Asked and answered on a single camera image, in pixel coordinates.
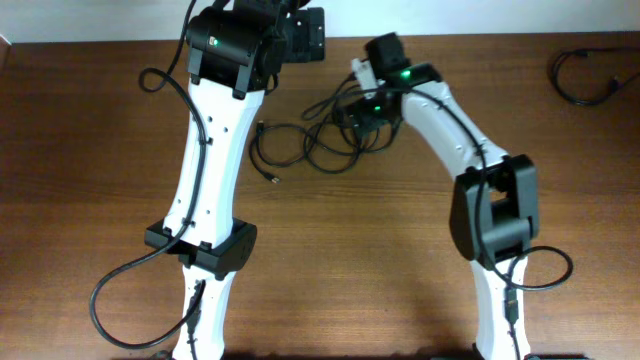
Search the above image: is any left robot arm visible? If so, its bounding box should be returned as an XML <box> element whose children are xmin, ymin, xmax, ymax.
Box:
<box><xmin>145</xmin><ymin>1</ymin><xmax>325</xmax><ymax>359</ymax></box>

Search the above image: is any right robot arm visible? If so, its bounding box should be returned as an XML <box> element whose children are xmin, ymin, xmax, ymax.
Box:
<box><xmin>345</xmin><ymin>33</ymin><xmax>539</xmax><ymax>359</ymax></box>

